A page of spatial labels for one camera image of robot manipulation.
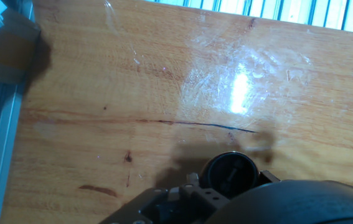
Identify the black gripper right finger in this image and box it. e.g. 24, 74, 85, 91
258, 169, 281, 187

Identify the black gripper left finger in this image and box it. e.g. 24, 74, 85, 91
100, 172, 230, 224

